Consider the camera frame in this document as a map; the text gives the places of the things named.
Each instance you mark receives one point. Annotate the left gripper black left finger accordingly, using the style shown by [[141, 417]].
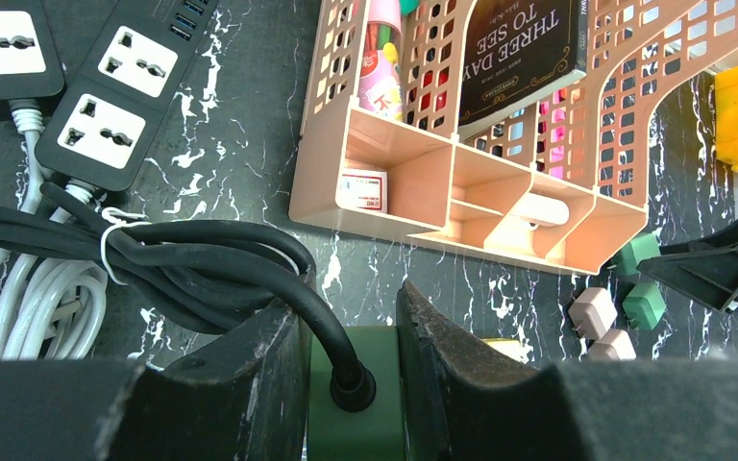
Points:
[[244, 396]]

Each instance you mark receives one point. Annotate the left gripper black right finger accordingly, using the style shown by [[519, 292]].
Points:
[[466, 401]]

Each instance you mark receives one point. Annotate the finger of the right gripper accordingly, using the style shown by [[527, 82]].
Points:
[[704, 270]]

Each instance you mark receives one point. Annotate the yellow charger plug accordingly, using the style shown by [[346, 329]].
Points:
[[511, 348]]

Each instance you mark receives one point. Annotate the green white charger plug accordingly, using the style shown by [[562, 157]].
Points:
[[644, 306]]

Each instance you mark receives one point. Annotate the green power strip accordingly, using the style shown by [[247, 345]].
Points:
[[376, 433]]

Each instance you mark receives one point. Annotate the pink charger plug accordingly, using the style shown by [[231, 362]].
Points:
[[615, 345]]

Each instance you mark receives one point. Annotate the pink white charger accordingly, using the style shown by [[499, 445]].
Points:
[[593, 313]]

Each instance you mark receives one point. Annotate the black power strip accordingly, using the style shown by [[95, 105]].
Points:
[[109, 115], [31, 75]]

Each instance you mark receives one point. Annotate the black power strip front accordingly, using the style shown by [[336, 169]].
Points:
[[31, 75]]

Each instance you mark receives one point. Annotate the orange desk file organizer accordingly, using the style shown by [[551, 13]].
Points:
[[561, 186]]

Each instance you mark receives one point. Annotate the black tablet in organizer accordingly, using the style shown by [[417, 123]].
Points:
[[516, 53]]

